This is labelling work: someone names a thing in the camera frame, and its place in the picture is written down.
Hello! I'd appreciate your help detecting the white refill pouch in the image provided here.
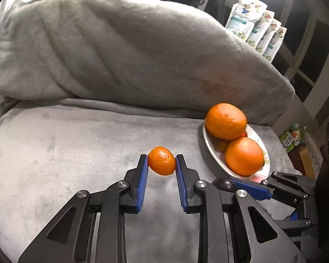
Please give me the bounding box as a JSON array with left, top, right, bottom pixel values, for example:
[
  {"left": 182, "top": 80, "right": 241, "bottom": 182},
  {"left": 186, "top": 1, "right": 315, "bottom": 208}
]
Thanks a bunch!
[
  {"left": 246, "top": 10, "right": 275, "bottom": 49},
  {"left": 256, "top": 19, "right": 282, "bottom": 55},
  {"left": 263, "top": 27, "right": 287, "bottom": 63},
  {"left": 225, "top": 0, "right": 267, "bottom": 41}
]

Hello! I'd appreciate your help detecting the small orange kumquat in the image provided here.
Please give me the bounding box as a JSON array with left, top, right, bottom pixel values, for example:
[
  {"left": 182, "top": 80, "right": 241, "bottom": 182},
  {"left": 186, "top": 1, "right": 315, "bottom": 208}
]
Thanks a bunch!
[{"left": 148, "top": 147, "right": 176, "bottom": 176}]

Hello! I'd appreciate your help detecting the grey back cushion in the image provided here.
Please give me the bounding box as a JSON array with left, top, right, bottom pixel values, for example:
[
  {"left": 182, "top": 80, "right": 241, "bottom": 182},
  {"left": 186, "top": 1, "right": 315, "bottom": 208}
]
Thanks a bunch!
[{"left": 0, "top": 0, "right": 295, "bottom": 125}]

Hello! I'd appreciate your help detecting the large smooth orange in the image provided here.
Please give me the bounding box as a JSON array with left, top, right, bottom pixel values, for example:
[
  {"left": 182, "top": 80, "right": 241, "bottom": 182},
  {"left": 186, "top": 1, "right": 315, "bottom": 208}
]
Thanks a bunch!
[{"left": 224, "top": 137, "right": 265, "bottom": 176}]

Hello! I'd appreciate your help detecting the dark grape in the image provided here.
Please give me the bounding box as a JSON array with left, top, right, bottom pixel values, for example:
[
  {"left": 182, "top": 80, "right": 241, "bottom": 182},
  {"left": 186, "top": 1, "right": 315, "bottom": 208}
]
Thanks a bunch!
[{"left": 212, "top": 178, "right": 236, "bottom": 193}]

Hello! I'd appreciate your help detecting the green snack packet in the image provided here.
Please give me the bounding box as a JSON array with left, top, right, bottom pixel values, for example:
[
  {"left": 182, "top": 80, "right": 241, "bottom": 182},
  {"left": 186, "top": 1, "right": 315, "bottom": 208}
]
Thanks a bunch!
[{"left": 279, "top": 124, "right": 302, "bottom": 153}]

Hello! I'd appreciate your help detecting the rough-skinned orange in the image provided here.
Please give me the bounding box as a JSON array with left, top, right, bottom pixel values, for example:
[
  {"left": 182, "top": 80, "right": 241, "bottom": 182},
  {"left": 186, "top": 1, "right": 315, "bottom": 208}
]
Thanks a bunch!
[{"left": 205, "top": 103, "right": 248, "bottom": 140}]

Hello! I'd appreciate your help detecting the floral white plate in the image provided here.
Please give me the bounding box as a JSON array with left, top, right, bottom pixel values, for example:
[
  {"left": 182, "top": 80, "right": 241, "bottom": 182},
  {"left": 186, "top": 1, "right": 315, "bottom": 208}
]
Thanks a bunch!
[{"left": 203, "top": 125, "right": 270, "bottom": 182}]

